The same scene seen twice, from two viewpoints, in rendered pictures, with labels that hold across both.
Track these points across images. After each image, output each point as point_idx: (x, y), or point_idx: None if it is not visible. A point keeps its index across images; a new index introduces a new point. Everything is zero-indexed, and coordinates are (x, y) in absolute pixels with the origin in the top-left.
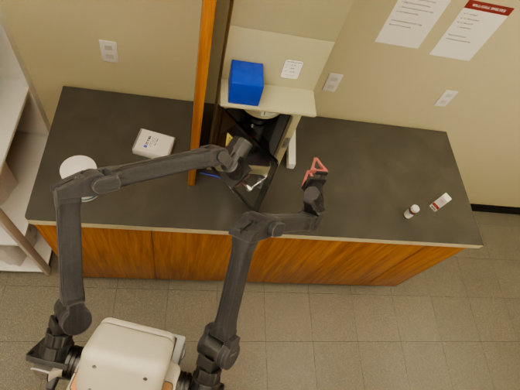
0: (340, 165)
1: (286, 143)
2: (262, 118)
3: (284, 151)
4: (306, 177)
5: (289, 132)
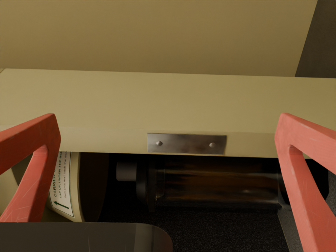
0: None
1: (190, 140)
2: (80, 214)
3: (255, 137)
4: (302, 209)
5: (113, 143)
